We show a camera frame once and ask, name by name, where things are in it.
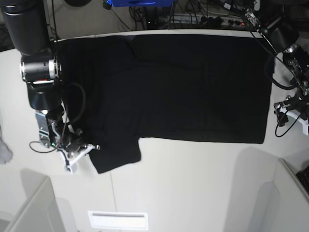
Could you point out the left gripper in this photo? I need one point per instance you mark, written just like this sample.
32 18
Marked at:
300 104

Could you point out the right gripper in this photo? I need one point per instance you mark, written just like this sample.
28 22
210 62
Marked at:
70 144

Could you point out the black T-shirt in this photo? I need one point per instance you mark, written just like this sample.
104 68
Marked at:
197 88

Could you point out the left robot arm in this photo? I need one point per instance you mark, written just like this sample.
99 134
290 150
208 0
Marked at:
275 27

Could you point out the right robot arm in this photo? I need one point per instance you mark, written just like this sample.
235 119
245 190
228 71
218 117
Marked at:
41 70

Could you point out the black keyboard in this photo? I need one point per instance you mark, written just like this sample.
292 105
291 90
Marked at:
303 177

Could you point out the grey cloth at edge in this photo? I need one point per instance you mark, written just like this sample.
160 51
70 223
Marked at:
6 154

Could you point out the white power strip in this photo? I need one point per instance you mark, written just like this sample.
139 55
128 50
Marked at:
212 20

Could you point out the blue box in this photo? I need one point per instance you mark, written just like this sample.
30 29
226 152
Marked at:
108 4

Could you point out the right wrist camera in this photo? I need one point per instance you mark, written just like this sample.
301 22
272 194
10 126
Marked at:
70 167

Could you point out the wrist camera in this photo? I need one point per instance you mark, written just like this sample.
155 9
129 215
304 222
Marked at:
70 167
305 128

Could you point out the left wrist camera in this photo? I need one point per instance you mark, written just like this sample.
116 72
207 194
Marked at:
305 128

